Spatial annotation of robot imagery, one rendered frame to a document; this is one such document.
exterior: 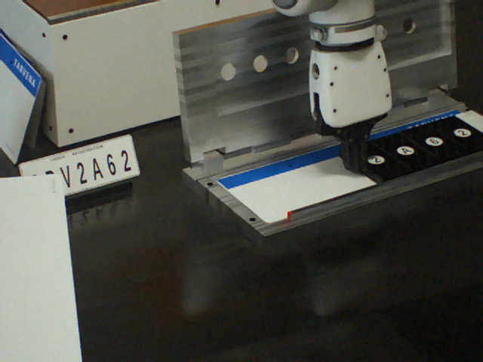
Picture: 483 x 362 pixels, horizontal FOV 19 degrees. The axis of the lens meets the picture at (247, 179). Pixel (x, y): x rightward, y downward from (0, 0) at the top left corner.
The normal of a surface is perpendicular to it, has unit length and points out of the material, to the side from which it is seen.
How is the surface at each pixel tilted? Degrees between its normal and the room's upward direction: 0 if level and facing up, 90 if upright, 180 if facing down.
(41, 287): 0
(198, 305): 0
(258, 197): 0
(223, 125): 81
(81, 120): 90
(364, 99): 77
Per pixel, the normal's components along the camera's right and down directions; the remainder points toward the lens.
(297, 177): 0.00, -0.88
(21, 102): -0.83, -0.11
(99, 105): 0.52, 0.41
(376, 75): 0.58, 0.18
